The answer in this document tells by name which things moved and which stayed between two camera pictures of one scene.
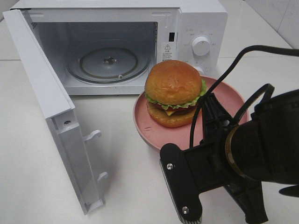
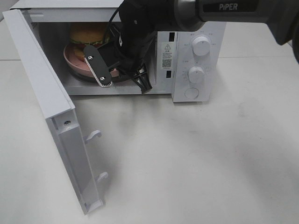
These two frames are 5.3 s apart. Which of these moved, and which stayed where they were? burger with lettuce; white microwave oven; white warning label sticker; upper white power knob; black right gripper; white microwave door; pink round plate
Moved: black right gripper; pink round plate; burger with lettuce
Stayed: white microwave door; white warning label sticker; upper white power knob; white microwave oven
